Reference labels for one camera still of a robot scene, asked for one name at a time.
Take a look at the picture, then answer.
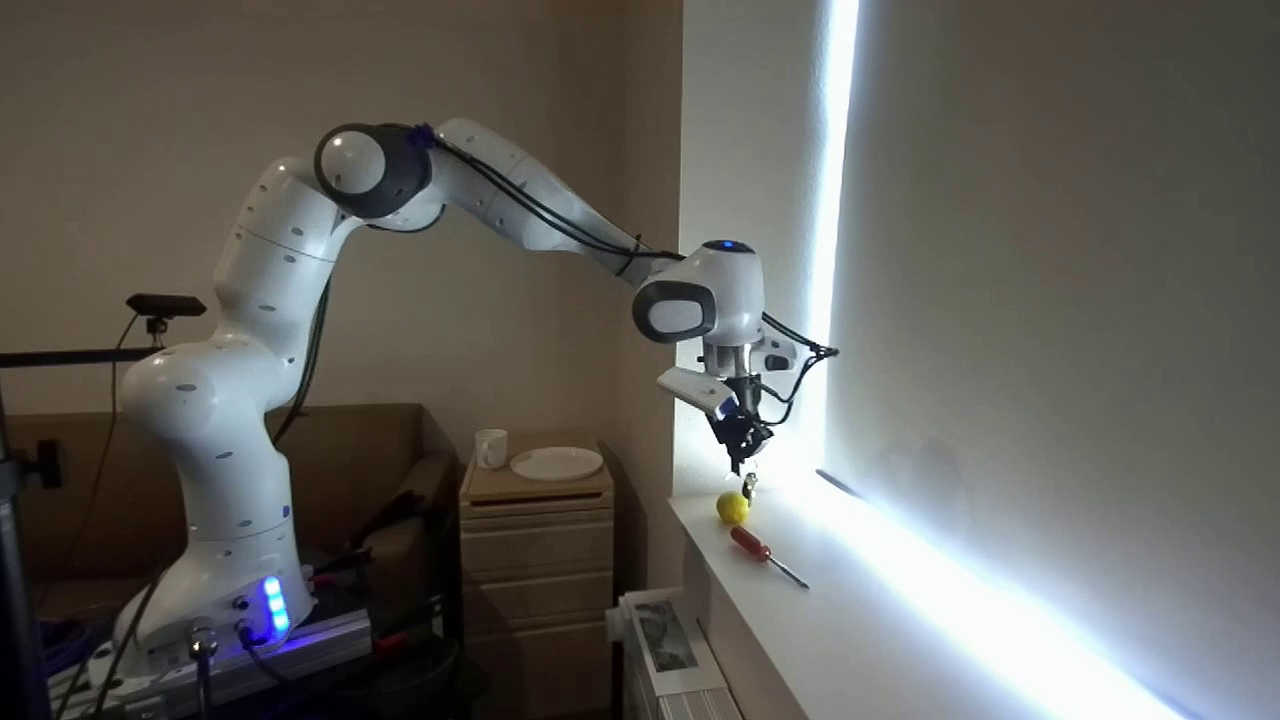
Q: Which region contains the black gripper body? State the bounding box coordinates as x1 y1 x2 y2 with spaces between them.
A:
708 376 773 460

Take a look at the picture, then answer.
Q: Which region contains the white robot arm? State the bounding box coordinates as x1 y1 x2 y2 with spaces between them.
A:
114 118 780 673

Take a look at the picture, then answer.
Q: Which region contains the light wood nightstand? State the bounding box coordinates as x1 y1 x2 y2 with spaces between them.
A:
458 430 615 720

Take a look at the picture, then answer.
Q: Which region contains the yellow ball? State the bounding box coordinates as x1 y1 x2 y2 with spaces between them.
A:
717 490 752 529

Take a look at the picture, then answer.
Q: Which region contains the red screwdriver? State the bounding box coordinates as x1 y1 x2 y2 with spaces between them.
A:
727 524 811 593

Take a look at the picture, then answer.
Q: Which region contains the white round plate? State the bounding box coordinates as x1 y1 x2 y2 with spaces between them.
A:
512 443 603 483

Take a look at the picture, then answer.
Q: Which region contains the white ceramic mug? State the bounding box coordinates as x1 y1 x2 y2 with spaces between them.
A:
473 426 512 472

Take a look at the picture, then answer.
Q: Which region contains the tan leather armchair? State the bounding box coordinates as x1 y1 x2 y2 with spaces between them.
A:
9 402 458 622

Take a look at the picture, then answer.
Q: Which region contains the window roller blind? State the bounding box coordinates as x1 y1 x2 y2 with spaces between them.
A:
828 0 1280 720

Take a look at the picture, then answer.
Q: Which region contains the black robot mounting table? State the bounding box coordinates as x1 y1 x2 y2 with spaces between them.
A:
47 606 483 720

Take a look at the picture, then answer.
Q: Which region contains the white wall radiator heater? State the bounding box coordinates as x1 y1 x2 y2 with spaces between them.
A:
607 588 744 720

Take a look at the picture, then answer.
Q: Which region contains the black camera on stand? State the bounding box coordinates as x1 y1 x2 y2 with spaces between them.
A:
129 291 202 340

